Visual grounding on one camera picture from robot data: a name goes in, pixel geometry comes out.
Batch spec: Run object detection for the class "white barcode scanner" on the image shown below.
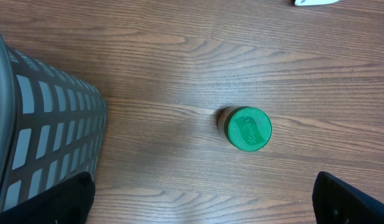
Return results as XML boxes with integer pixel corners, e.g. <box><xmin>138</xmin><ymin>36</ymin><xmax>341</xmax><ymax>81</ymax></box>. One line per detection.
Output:
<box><xmin>294</xmin><ymin>0</ymin><xmax>340</xmax><ymax>7</ymax></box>

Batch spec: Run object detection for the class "grey plastic mesh basket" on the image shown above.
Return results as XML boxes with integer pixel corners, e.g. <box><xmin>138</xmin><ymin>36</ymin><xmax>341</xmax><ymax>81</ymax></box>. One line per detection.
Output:
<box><xmin>0</xmin><ymin>34</ymin><xmax>108</xmax><ymax>213</ymax></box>

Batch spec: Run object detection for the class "green capped bottle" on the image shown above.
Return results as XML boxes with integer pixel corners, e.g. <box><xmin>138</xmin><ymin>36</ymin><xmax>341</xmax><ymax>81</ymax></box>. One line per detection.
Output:
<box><xmin>217</xmin><ymin>106</ymin><xmax>273</xmax><ymax>152</ymax></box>

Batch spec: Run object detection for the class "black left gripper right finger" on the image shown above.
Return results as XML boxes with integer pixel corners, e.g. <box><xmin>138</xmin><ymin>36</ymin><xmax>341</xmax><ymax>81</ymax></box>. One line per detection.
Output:
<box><xmin>312</xmin><ymin>171</ymin><xmax>384</xmax><ymax>224</ymax></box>

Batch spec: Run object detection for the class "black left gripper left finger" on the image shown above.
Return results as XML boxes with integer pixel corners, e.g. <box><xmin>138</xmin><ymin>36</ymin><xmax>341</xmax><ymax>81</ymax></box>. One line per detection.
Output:
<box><xmin>0</xmin><ymin>172</ymin><xmax>95</xmax><ymax>224</ymax></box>

